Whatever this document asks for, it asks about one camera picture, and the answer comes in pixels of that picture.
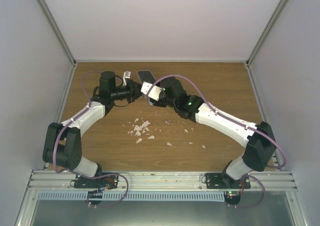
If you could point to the aluminium corner post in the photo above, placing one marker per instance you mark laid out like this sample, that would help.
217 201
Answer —
48 15
266 31

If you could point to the grey slotted cable duct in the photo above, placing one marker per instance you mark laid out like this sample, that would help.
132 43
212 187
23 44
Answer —
196 196

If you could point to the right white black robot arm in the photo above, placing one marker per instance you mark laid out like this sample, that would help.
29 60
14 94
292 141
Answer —
257 139

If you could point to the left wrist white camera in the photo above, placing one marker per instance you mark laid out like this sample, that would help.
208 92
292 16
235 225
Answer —
126 77

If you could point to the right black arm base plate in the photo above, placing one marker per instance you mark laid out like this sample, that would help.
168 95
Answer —
220 180

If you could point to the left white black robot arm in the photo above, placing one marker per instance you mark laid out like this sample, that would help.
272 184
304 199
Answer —
63 141

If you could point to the white debris pile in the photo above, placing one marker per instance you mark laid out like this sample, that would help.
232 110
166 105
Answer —
140 130

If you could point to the wrist white camera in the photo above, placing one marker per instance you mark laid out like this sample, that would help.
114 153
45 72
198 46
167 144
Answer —
126 77
153 92

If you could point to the left aluminium corner post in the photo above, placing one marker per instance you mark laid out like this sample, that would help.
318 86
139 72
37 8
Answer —
48 15

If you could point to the right aluminium corner post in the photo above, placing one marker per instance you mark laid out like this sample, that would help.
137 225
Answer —
266 31

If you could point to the aluminium front rail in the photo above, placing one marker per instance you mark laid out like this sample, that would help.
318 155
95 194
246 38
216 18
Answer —
190 181

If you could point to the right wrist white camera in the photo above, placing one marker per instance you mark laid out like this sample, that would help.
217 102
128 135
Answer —
153 92

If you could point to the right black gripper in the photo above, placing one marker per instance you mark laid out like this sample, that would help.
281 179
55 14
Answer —
156 104

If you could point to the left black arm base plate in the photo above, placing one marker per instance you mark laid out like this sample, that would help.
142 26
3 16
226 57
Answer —
108 182

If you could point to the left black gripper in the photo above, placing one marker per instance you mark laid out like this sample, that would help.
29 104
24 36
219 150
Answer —
134 88

